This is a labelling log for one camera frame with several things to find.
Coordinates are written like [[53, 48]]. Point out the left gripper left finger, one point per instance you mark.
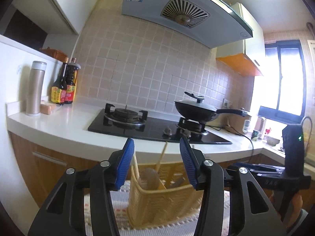
[[62, 213]]

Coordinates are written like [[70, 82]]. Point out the wooden chopstick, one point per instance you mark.
[[157, 167], [136, 169]]

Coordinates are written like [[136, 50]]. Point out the metal spoon grey handle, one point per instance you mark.
[[149, 179]]

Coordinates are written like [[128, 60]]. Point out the white kitchen countertop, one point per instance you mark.
[[66, 131]]

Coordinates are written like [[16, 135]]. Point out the person right hand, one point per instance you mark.
[[294, 215]]

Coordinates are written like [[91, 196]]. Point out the striped woven table mat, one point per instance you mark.
[[120, 200]]

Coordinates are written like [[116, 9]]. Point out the yellow plastic utensil basket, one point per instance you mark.
[[175, 198]]

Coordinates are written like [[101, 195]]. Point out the black gas stove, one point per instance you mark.
[[125, 122]]

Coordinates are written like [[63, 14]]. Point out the black wok with lid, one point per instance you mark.
[[200, 112]]

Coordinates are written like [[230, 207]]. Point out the soy sauce bottle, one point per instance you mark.
[[59, 87]]

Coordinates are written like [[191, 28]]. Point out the silver thermos bottle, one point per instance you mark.
[[35, 83]]

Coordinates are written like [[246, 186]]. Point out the dark vinegar bottle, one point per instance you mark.
[[71, 80]]

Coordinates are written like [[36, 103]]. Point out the range hood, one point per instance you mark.
[[212, 23]]

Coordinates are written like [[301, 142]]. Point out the window frame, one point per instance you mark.
[[284, 84]]

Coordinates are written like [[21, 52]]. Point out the orange wall cabinet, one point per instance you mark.
[[246, 57]]

